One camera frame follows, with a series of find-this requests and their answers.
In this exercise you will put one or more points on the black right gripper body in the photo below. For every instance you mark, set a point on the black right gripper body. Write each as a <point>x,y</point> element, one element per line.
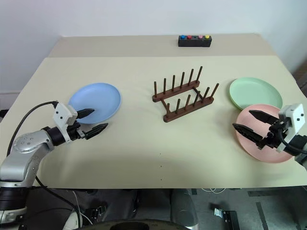
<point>273,136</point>

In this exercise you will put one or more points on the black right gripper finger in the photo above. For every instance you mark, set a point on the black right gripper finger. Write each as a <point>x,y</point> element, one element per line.
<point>248,133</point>
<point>262,116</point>

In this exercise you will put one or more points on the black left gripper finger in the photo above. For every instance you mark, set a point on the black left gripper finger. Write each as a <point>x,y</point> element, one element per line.
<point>96,131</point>
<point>85,113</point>

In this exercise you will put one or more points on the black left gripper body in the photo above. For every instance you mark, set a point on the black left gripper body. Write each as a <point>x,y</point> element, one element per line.
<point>75,134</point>

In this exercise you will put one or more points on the pink red plate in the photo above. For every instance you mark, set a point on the pink red plate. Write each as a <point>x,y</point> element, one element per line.
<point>249,151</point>

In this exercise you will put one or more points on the blue plate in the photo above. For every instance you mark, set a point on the blue plate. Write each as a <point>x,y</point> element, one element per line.
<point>100,98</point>

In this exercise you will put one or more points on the green plate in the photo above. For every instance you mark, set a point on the green plate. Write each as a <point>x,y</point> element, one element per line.
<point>254,93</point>

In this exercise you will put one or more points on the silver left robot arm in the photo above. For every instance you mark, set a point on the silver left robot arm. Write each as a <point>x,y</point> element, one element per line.
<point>21,155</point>

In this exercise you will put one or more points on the dark wooden dish rack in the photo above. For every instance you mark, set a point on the dark wooden dish rack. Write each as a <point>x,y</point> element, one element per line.
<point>189,113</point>

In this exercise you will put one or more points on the black clip connector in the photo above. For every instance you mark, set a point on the black clip connector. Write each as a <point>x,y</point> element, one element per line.
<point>96,210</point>

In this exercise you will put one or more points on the grey rounded shape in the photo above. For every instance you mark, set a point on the grey rounded shape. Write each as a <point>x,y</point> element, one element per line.
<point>183,206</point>

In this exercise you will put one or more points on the black button box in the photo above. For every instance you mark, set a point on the black button box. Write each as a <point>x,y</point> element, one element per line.
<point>194,43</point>

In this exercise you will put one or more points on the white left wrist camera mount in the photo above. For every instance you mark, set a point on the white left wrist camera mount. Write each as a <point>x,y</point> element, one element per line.
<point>62,115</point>

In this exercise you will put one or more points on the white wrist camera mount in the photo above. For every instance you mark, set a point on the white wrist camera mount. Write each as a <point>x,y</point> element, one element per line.
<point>62,115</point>
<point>293,115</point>

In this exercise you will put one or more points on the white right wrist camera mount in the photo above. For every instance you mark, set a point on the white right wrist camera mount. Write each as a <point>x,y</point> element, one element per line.
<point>293,115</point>

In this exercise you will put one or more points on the black metal caster bracket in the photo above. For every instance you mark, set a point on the black metal caster bracket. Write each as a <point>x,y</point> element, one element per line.
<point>225,214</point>

